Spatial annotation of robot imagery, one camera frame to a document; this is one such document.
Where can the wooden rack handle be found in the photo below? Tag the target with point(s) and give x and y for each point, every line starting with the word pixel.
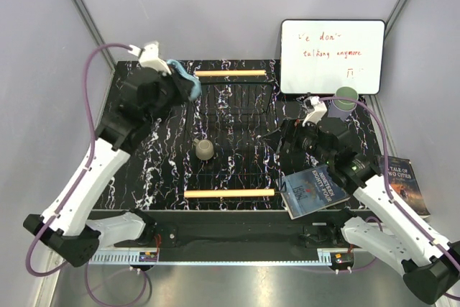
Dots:
pixel 242 193
pixel 211 73

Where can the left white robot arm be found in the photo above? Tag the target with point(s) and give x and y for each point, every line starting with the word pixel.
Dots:
pixel 65 227

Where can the black wire dish rack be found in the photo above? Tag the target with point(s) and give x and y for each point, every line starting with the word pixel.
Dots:
pixel 233 115

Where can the taupe ceramic mug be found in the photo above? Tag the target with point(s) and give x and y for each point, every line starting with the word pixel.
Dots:
pixel 204 149

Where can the lavender plastic cup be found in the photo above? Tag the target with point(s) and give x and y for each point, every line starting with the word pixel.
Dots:
pixel 339 111

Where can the white slotted cable duct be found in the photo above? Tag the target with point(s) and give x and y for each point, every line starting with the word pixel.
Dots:
pixel 232 257

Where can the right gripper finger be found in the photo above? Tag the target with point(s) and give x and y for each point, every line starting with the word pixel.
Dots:
pixel 277 134
pixel 283 147

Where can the near wooden rack handle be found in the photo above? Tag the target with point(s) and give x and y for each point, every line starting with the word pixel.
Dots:
pixel 242 193

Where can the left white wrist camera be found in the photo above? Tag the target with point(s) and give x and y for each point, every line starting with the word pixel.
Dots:
pixel 150 58

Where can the light blue faceted cup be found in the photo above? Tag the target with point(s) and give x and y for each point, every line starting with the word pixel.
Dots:
pixel 196 88

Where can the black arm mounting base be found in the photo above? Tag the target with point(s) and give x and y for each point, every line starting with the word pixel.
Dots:
pixel 252 231

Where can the sage green plastic cup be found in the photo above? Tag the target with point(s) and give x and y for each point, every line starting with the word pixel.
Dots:
pixel 345 98

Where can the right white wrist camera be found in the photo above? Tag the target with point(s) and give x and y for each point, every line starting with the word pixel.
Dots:
pixel 316 110

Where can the white dry-erase board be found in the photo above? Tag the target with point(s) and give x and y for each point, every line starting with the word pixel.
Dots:
pixel 319 56

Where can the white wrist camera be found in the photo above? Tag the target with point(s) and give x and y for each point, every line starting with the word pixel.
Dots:
pixel 316 110
pixel 150 58

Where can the far wooden rack handle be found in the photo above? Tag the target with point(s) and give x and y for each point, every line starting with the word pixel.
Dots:
pixel 211 73

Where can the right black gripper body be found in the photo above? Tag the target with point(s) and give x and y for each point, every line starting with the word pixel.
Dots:
pixel 305 139

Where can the Nineteen Eighty-Four book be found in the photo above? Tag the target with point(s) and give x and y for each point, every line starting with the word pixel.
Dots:
pixel 309 191

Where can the Tale of Two Cities book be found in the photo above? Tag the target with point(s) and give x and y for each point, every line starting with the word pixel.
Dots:
pixel 403 181

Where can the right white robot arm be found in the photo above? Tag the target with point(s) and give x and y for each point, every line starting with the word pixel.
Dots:
pixel 427 260

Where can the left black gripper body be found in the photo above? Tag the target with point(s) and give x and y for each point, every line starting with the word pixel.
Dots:
pixel 172 92

